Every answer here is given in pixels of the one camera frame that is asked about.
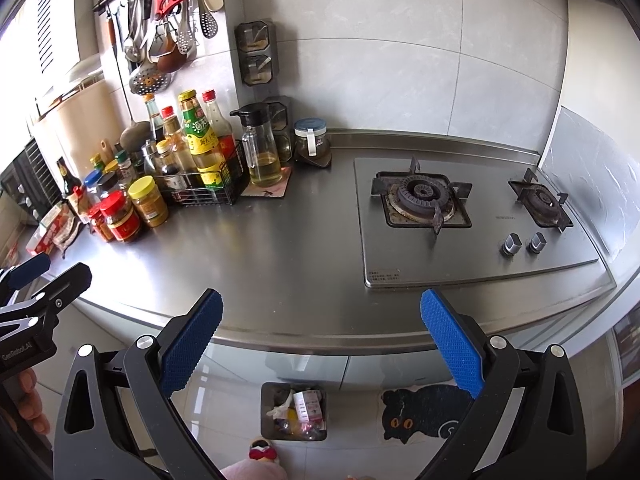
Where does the white tissue paper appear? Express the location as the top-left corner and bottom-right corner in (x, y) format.
(267, 390), (294, 420)

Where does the red white milk carton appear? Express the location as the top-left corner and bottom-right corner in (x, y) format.
(293, 390), (324, 426)

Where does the black trash bin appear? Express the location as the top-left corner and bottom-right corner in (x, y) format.
(260, 382), (328, 442)

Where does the person's left hand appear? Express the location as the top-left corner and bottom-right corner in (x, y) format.
(17, 368), (51, 436)

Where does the red snack packet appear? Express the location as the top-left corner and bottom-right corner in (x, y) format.
(26, 202), (81, 256)

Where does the black toaster oven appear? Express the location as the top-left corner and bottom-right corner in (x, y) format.
(1, 139), (62, 224)

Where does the black cat floor mat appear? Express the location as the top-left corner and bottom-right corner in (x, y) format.
(381, 384), (474, 444)

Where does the red lid sauce jar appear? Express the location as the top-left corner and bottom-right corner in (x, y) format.
(98, 191), (141, 242)

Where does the yellow lid peanut jar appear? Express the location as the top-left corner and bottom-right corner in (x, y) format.
(127, 176), (168, 229)

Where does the left stove knob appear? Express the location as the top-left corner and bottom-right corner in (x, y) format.
(500, 233), (523, 258)

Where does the stove knob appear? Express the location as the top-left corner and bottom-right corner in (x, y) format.
(500, 233), (523, 258)
(527, 232), (547, 255)

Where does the right stove knob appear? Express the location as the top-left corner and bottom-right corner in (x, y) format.
(527, 232), (547, 255)

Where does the glass oil dispenser black lid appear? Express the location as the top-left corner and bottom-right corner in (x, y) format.
(230, 103), (282, 188)

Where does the red cap vinegar bottle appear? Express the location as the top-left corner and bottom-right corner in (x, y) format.
(202, 90), (242, 180)

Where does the green label oil bottle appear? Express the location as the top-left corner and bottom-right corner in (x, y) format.
(178, 90), (228, 190)

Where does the right gas stove burner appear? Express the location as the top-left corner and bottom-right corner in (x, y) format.
(509, 168), (574, 232)

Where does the glass jar blue lid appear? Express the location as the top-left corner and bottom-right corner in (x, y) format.
(294, 117), (332, 168)

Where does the slotted metal spoon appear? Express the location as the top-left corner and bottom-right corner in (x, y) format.
(198, 0), (218, 39)

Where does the wall spice box rack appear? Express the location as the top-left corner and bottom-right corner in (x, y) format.
(234, 20), (279, 87)

